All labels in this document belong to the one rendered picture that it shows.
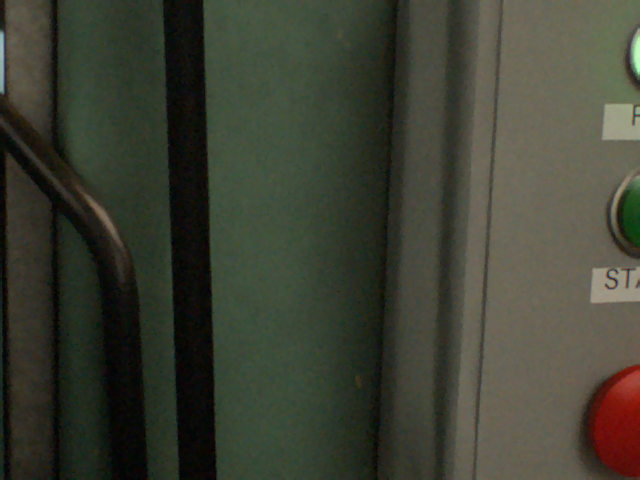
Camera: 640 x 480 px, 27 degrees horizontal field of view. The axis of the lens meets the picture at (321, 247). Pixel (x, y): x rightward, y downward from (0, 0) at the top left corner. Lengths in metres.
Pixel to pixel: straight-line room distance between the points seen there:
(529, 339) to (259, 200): 0.09
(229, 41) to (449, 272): 0.09
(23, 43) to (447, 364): 0.15
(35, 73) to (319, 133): 0.08
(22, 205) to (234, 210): 0.07
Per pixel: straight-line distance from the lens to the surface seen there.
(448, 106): 0.34
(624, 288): 0.35
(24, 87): 0.40
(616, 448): 0.35
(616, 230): 0.35
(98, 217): 0.35
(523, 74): 0.33
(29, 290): 0.41
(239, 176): 0.37
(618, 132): 0.35
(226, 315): 0.38
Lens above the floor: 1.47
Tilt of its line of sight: 11 degrees down
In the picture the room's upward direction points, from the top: 2 degrees clockwise
